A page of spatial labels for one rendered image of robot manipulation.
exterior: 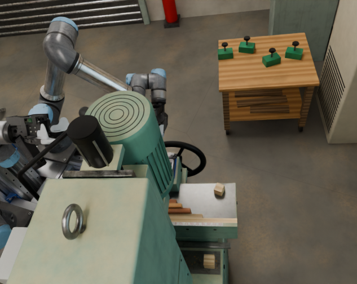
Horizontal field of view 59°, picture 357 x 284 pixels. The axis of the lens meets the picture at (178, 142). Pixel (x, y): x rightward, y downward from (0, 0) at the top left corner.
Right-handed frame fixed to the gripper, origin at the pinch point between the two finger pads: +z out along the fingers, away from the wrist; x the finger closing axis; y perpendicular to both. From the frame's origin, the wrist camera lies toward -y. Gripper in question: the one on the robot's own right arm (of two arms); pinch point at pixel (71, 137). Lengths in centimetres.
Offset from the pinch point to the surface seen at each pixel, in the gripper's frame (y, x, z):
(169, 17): 76, 287, -16
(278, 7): 62, 197, 90
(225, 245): -49, 21, 46
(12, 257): -14.0, -41.6, 7.4
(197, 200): -33, 27, 35
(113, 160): 1.0, -29.7, 24.7
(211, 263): -52, 13, 41
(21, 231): -10.8, -37.7, 7.2
